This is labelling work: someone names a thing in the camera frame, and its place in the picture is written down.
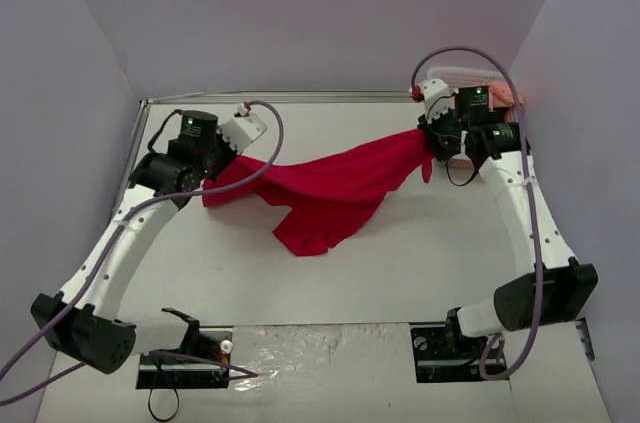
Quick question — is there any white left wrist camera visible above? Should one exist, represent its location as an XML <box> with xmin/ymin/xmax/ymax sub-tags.
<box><xmin>217</xmin><ymin>103</ymin><xmax>267</xmax><ymax>155</ymax></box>

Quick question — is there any thin black cable loop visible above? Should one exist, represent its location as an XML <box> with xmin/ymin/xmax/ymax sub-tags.
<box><xmin>148</xmin><ymin>382</ymin><xmax>180</xmax><ymax>420</ymax></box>

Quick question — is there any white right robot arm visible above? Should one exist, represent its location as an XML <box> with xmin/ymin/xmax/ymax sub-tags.
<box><xmin>418</xmin><ymin>114</ymin><xmax>598</xmax><ymax>356</ymax></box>

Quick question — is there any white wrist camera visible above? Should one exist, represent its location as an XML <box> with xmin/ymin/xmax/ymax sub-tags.
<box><xmin>217</xmin><ymin>103</ymin><xmax>267</xmax><ymax>155</ymax></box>
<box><xmin>411</xmin><ymin>79</ymin><xmax>452</xmax><ymax>121</ymax></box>

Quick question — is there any red t-shirt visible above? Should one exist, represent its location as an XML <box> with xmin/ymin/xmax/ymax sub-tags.
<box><xmin>202</xmin><ymin>129</ymin><xmax>433</xmax><ymax>257</ymax></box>

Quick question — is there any salmon pink t-shirt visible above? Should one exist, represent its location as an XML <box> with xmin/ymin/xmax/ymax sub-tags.
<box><xmin>488</xmin><ymin>80</ymin><xmax>524</xmax><ymax>111</ymax></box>

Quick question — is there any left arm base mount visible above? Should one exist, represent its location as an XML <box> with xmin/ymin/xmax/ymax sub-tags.
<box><xmin>135</xmin><ymin>307</ymin><xmax>233</xmax><ymax>390</ymax></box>

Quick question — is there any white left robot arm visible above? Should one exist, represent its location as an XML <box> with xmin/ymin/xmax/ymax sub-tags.
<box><xmin>31</xmin><ymin>109</ymin><xmax>266</xmax><ymax>374</ymax></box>

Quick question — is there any white plastic laundry basket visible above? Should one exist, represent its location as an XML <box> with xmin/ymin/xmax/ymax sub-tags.
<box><xmin>425</xmin><ymin>67</ymin><xmax>520</xmax><ymax>170</ymax></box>

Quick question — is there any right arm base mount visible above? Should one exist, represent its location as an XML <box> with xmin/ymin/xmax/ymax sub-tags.
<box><xmin>409</xmin><ymin>307</ymin><xmax>488</xmax><ymax>384</ymax></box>

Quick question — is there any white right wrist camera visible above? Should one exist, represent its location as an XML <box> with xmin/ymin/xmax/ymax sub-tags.
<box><xmin>411</xmin><ymin>79</ymin><xmax>452</xmax><ymax>121</ymax></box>

